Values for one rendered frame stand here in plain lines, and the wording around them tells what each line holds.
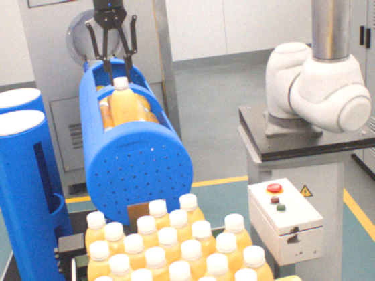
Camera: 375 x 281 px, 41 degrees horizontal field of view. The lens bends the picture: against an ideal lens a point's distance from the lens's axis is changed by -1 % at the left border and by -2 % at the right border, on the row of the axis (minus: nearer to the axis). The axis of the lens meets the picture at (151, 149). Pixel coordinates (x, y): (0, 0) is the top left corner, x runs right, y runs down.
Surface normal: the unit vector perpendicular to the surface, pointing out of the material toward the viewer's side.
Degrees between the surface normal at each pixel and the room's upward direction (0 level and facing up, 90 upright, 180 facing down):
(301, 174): 90
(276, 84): 89
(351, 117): 100
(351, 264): 0
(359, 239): 0
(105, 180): 90
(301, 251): 90
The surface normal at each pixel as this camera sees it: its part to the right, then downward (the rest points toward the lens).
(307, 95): -0.93, 0.24
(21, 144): 0.43, 0.30
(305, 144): -0.14, -0.87
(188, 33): 0.03, 0.39
